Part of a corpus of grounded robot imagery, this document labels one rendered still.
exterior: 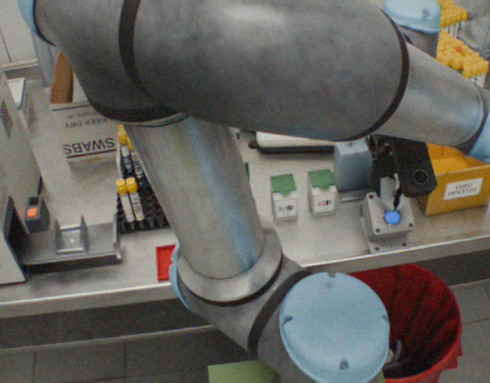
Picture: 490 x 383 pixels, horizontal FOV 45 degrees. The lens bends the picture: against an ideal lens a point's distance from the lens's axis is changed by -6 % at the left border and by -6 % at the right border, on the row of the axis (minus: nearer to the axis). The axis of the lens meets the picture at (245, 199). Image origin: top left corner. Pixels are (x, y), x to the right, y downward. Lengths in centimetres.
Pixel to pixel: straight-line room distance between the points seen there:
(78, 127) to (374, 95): 90
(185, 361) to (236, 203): 141
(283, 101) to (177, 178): 19
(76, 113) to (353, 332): 73
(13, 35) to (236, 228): 103
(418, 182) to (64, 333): 118
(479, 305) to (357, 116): 178
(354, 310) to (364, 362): 6
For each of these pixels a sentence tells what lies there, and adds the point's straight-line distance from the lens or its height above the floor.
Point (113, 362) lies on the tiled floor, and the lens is 199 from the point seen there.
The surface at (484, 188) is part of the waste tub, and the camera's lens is 111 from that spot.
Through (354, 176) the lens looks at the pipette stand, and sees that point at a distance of 109.
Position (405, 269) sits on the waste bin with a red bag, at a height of 43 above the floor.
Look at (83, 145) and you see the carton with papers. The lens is 123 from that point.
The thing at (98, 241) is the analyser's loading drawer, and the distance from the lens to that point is 104.
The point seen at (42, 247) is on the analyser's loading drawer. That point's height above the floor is 91.
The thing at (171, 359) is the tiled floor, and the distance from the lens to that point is 195.
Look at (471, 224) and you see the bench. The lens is 111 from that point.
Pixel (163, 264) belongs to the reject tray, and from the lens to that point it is 103.
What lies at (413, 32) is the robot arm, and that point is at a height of 128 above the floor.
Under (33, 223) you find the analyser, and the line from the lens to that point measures 111.
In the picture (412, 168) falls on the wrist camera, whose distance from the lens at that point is 85.
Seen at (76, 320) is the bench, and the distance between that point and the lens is 177.
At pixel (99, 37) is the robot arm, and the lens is 37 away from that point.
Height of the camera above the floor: 167
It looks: 45 degrees down
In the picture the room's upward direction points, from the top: 5 degrees counter-clockwise
